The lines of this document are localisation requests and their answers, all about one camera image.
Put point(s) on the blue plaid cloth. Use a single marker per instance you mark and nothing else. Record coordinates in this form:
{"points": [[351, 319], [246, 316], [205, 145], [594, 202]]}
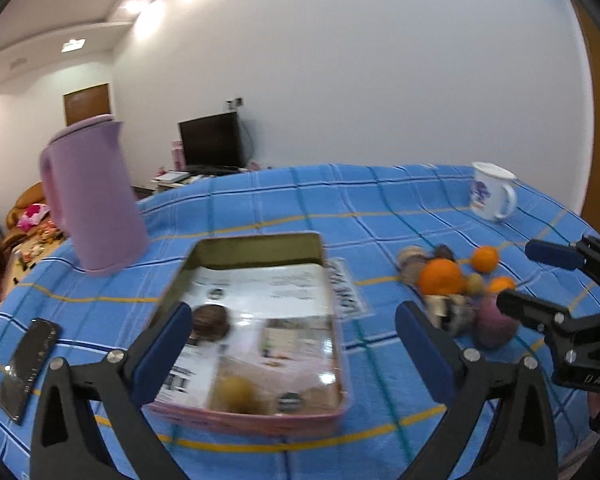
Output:
{"points": [[280, 200]]}

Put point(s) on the wall socket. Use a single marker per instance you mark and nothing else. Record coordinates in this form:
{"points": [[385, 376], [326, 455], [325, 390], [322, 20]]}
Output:
{"points": [[234, 103]]}

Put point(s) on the yellow longan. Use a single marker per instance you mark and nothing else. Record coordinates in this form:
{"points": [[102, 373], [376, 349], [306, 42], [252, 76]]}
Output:
{"points": [[474, 283], [236, 394]]}

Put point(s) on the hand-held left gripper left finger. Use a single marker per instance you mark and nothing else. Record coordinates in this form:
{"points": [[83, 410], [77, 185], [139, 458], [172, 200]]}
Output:
{"points": [[165, 355]]}

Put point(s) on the large orange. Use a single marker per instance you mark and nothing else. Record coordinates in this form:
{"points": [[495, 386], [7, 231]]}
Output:
{"points": [[440, 277]]}

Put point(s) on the purple plastic pitcher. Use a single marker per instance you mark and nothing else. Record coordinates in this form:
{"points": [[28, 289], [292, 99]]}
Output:
{"points": [[100, 200]]}

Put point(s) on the small tangerine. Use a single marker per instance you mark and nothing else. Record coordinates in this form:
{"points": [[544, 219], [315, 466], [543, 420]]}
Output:
{"points": [[501, 286], [485, 258]]}

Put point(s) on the dark sugarcane piece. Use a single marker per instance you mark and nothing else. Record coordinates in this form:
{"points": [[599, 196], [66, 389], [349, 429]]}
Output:
{"points": [[211, 323]]}

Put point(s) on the brown wooden door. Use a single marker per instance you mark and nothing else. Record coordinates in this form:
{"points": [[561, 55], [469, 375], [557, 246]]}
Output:
{"points": [[87, 105]]}

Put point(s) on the purple white sugarcane piece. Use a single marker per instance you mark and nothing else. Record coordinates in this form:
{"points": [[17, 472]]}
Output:
{"points": [[412, 262]]}

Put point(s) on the white television stand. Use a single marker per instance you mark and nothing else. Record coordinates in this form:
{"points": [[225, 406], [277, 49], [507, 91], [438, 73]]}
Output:
{"points": [[180, 179]]}

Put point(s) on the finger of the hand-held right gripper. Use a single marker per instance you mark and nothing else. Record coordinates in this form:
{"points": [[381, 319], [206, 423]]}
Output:
{"points": [[555, 255], [527, 310]]}

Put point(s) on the black television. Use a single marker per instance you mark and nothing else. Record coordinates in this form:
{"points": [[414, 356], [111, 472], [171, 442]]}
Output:
{"points": [[210, 140]]}

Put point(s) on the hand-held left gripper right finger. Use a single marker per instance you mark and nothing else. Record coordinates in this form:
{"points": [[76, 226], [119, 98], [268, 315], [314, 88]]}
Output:
{"points": [[420, 345]]}

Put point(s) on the white enamel mug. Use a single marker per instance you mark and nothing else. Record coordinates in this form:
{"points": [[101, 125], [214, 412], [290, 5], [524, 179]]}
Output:
{"points": [[485, 192]]}

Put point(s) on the pink floral cushion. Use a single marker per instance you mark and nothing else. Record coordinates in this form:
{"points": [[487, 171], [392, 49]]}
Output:
{"points": [[34, 216]]}

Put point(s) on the white cloth label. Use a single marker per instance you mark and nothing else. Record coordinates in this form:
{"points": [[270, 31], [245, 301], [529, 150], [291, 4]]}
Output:
{"points": [[347, 290]]}

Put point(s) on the dark brown round fruit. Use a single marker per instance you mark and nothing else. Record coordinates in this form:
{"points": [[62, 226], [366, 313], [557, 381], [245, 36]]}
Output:
{"points": [[443, 252]]}

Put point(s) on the purple passion fruit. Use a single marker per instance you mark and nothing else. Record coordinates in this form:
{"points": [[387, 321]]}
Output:
{"points": [[492, 325]]}

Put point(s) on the pink metal tin box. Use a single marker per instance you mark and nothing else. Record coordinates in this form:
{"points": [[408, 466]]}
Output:
{"points": [[260, 250]]}

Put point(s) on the pink box beside television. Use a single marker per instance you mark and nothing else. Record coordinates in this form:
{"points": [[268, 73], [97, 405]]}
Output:
{"points": [[178, 156]]}

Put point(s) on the black smartphone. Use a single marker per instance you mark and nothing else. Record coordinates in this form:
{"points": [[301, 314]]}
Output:
{"points": [[27, 365]]}

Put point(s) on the ceiling light panel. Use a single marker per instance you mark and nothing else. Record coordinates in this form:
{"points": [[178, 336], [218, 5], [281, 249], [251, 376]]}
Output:
{"points": [[74, 45]]}

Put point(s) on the wooden sofa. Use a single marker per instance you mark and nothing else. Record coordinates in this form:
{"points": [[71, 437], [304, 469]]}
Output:
{"points": [[17, 200]]}

